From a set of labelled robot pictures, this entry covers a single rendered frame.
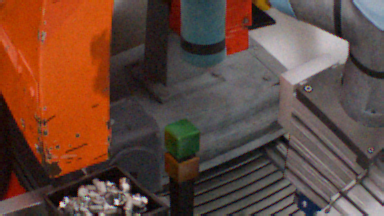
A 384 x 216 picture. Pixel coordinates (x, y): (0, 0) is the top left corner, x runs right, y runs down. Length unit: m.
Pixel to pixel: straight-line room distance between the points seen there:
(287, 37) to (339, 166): 1.62
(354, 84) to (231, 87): 1.10
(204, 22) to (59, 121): 0.46
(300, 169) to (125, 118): 0.57
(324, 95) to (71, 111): 0.46
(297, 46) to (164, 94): 0.74
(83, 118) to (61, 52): 0.16
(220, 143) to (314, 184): 0.88
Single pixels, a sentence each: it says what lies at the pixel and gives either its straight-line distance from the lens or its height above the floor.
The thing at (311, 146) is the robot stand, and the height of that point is 0.70.
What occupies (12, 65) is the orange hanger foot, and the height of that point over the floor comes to 0.67.
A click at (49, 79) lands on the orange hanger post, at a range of 1.62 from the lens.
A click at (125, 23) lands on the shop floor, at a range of 3.13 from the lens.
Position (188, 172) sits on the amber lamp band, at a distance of 1.68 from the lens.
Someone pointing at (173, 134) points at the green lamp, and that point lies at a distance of 1.64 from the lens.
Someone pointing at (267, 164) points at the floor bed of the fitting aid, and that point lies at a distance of 2.56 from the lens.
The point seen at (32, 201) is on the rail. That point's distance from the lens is 1.90.
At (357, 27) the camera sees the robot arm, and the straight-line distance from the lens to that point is 1.34.
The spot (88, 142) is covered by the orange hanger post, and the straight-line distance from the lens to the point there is 1.75.
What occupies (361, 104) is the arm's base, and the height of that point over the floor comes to 0.85.
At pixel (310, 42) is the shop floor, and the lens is 3.10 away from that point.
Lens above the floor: 1.67
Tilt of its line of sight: 37 degrees down
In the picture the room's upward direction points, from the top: 1 degrees clockwise
